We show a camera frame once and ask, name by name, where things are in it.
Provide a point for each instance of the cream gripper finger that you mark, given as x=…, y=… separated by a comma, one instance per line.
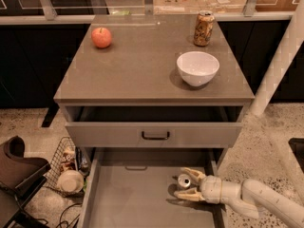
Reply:
x=195, y=175
x=191, y=194

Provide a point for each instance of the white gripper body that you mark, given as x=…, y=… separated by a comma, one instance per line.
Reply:
x=210, y=188

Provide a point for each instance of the silver redbull can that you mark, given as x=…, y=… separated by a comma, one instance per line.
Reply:
x=184, y=181

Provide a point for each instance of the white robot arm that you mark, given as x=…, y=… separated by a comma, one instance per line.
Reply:
x=249, y=198

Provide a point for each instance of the grey middle drawer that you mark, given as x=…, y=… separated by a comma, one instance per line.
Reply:
x=134, y=188

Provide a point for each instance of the grey drawer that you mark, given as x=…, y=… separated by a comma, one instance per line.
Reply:
x=155, y=126
x=134, y=188

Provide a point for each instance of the grey drawer cabinet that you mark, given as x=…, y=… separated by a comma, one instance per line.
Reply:
x=139, y=69

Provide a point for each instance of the grey top drawer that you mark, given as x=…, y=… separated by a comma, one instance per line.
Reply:
x=155, y=126

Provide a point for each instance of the brown patterned drink can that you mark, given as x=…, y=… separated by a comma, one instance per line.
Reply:
x=203, y=28

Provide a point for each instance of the white bowl in basket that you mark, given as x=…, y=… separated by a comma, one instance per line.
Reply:
x=70, y=181

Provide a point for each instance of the snack bag in basket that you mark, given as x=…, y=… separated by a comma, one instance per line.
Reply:
x=68, y=160

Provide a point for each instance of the red apple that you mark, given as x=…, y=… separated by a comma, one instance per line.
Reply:
x=101, y=37

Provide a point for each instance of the black chair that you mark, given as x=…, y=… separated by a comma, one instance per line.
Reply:
x=20, y=179

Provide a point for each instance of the black top drawer handle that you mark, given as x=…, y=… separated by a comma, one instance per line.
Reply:
x=155, y=136

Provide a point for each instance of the black wire basket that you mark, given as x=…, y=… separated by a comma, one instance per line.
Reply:
x=54, y=173

